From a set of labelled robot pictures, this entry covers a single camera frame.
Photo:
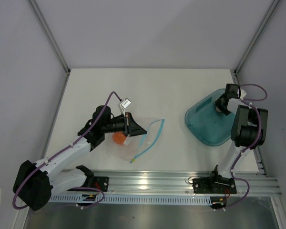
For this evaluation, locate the teal plastic tray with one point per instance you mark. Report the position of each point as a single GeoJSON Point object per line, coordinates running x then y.
{"type": "Point", "coordinates": [209, 126]}

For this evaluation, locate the left aluminium frame post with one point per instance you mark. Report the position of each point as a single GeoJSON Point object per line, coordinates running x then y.
{"type": "Point", "coordinates": [48, 34]}

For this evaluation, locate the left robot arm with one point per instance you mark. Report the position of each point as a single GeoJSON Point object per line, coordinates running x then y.
{"type": "Point", "coordinates": [36, 182]}

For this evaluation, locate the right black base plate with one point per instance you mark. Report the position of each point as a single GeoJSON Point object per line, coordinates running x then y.
{"type": "Point", "coordinates": [209, 185]}

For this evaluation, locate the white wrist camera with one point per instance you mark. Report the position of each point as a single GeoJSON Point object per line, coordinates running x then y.
{"type": "Point", "coordinates": [123, 105]}
{"type": "Point", "coordinates": [242, 94]}

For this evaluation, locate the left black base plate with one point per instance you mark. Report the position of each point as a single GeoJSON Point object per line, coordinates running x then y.
{"type": "Point", "coordinates": [101, 183]}

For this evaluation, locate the white slotted cable duct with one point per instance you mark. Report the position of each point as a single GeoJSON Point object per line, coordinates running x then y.
{"type": "Point", "coordinates": [132, 199]}

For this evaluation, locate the aluminium frame post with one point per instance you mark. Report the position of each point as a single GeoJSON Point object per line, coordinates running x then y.
{"type": "Point", "coordinates": [48, 34]}
{"type": "Point", "coordinates": [270, 12]}

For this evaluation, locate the right aluminium frame post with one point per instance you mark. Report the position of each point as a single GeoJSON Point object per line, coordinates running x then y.
{"type": "Point", "coordinates": [270, 12]}

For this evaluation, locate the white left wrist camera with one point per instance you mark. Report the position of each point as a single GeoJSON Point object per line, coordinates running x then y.
{"type": "Point", "coordinates": [123, 105]}

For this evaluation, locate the aluminium mounting rail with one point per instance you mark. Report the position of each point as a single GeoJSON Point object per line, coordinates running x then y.
{"type": "Point", "coordinates": [176, 183]}

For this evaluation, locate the orange toy pumpkin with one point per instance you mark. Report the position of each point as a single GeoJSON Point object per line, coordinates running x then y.
{"type": "Point", "coordinates": [119, 138]}

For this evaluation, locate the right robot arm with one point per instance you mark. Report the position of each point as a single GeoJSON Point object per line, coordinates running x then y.
{"type": "Point", "coordinates": [248, 131]}

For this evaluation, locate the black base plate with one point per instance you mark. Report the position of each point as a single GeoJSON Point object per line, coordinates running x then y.
{"type": "Point", "coordinates": [101, 183]}
{"type": "Point", "coordinates": [209, 185]}

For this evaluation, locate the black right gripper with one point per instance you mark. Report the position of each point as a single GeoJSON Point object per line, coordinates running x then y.
{"type": "Point", "coordinates": [218, 103]}

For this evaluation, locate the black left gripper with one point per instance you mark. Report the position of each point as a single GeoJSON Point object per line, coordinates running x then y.
{"type": "Point", "coordinates": [131, 128]}

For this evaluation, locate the clear zip top bag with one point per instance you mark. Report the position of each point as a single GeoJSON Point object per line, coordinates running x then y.
{"type": "Point", "coordinates": [135, 147]}

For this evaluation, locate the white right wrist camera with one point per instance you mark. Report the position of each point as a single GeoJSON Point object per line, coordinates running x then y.
{"type": "Point", "coordinates": [242, 94]}

